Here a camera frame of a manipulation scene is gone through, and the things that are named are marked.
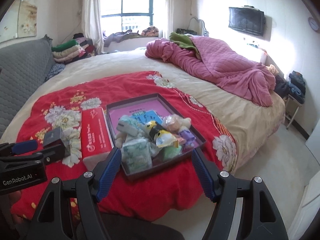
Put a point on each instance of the clothes pile on windowsill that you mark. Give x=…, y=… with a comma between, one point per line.
x=118, y=37

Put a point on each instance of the clear plastic bag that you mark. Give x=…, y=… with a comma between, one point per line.
x=172, y=122

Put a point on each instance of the beige bed sheet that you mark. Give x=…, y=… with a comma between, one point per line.
x=249, y=124

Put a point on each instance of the yellow black snack packet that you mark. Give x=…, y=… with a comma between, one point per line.
x=160, y=136

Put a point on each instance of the dark clothes on stool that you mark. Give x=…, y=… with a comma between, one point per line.
x=295, y=87

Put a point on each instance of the wall clock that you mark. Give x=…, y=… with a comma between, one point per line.
x=313, y=24

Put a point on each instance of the red white tissue box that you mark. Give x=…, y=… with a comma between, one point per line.
x=96, y=142

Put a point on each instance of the wall mounted television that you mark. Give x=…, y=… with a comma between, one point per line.
x=247, y=20

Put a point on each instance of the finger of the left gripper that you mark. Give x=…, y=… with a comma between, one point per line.
x=18, y=148
x=52, y=154

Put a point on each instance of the small side stool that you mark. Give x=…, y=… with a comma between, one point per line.
x=292, y=106

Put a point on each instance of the wall painting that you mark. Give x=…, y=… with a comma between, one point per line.
x=20, y=20

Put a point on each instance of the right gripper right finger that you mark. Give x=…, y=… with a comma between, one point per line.
x=208, y=174

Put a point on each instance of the green cloth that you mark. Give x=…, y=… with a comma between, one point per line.
x=183, y=41

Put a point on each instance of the white floral cloth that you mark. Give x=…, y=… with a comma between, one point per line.
x=122, y=138

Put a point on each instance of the window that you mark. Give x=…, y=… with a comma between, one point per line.
x=124, y=15

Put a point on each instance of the green white tissue pack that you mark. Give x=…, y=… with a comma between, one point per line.
x=136, y=155

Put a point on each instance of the red floral blanket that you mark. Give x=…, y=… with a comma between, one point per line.
x=153, y=195

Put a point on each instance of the teal tissue pack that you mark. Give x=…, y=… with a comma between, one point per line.
x=130, y=126

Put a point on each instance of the folded clothes stack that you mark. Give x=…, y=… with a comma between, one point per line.
x=78, y=48

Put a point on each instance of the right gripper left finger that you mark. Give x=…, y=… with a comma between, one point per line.
x=105, y=173

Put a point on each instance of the white plush doll purple dress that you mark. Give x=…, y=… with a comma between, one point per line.
x=184, y=129

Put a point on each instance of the pink quilted comforter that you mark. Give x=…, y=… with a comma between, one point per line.
x=219, y=64

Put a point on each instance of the grey quilted headboard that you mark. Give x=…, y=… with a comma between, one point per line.
x=24, y=67

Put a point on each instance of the left white curtain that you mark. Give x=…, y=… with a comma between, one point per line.
x=91, y=23

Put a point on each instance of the dark blue box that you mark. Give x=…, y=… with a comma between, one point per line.
x=54, y=137

